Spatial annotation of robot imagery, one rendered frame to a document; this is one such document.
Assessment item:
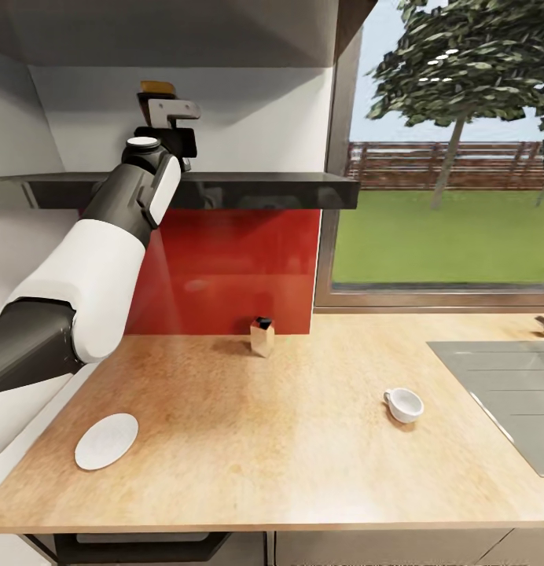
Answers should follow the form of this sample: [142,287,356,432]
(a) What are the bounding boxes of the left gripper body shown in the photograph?
[135,127,197,160]

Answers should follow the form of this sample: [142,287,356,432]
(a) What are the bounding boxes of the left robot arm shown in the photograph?
[0,99,201,454]

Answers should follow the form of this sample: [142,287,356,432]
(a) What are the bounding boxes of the bottle of coffee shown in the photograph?
[137,81,191,173]

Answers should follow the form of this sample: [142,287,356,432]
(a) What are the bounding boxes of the saucer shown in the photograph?
[75,413,138,469]

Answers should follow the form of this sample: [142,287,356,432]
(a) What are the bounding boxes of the coffee cup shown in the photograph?
[384,388,424,423]

